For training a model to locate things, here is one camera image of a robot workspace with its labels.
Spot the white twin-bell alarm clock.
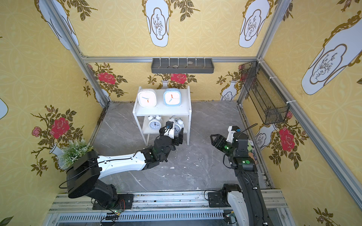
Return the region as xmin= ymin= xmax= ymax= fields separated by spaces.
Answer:
xmin=148 ymin=115 xmax=162 ymax=131

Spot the blue square alarm clock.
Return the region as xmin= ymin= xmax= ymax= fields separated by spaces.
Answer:
xmin=163 ymin=88 xmax=182 ymax=106

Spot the white square alarm clock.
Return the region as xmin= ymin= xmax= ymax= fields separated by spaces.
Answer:
xmin=137 ymin=89 xmax=157 ymax=108

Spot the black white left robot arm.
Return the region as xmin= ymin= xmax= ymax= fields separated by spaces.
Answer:
xmin=66 ymin=126 xmax=184 ymax=210

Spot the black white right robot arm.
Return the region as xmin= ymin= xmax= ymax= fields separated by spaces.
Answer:
xmin=210 ymin=132 xmax=273 ymax=226

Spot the white two-tier shelf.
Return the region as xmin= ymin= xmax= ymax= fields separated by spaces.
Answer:
xmin=133 ymin=86 xmax=192 ymax=145

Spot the pink white seed packet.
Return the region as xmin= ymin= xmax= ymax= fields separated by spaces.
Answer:
xmin=248 ymin=140 xmax=258 ymax=164

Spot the potted green plant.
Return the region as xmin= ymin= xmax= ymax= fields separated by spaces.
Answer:
xmin=57 ymin=138 xmax=93 ymax=170

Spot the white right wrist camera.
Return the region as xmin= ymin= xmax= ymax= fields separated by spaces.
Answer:
xmin=227 ymin=126 xmax=241 ymax=143

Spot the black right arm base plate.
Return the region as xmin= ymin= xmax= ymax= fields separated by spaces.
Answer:
xmin=207 ymin=191 xmax=230 ymax=208

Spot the black wire mesh basket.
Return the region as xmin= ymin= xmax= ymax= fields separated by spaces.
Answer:
xmin=241 ymin=61 xmax=289 ymax=125

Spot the aluminium slotted base rail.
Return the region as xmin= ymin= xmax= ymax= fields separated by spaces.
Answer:
xmin=42 ymin=190 xmax=295 ymax=226

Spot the grey wall-mounted tray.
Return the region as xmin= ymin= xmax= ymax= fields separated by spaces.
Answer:
xmin=151 ymin=57 xmax=215 ymax=74

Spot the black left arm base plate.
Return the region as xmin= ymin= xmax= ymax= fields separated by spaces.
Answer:
xmin=92 ymin=193 xmax=134 ymax=211

